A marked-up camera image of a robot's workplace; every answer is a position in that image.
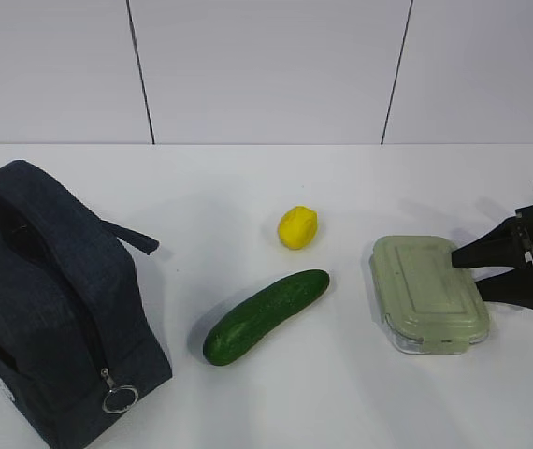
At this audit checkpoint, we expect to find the silver zipper pull ring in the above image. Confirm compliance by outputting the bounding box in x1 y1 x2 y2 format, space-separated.
100 368 139 414

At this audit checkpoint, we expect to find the green lidded glass container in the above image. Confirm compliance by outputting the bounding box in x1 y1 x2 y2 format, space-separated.
369 235 490 355

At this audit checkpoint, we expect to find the yellow lemon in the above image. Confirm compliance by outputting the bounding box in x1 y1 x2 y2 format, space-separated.
277 206 318 250

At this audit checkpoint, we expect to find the green cucumber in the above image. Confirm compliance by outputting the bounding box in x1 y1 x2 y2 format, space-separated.
202 269 330 366

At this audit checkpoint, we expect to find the dark blue lunch bag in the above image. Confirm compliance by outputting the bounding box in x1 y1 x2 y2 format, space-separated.
0 160 172 448

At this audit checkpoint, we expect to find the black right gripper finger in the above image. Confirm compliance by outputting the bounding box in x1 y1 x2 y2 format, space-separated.
451 216 526 268
476 266 533 310

